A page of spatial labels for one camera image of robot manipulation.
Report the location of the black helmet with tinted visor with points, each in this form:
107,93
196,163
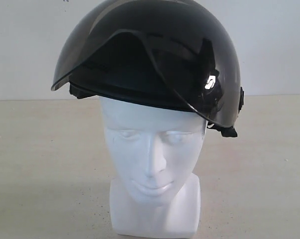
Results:
168,54

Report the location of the white mannequin head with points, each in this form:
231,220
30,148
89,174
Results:
154,152

